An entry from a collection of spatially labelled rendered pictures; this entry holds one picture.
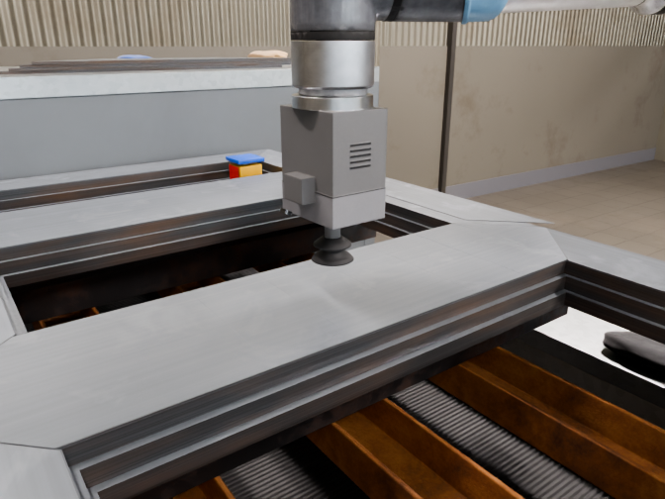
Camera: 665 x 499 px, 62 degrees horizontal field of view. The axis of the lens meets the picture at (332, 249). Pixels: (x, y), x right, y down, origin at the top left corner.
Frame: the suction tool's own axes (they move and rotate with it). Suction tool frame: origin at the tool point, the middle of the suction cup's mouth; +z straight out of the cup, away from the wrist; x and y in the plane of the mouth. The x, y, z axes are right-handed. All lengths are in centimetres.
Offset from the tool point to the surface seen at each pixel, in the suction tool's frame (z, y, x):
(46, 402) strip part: 3.7, 2.8, -27.9
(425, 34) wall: -27, -231, 250
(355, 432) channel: 22.2, 0.9, 2.8
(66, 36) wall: -24, -242, 34
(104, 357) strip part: 3.7, -0.9, -22.8
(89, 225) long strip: 3.7, -39.0, -13.9
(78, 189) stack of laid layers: 5, -69, -8
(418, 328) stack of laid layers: 5.2, 9.1, 3.5
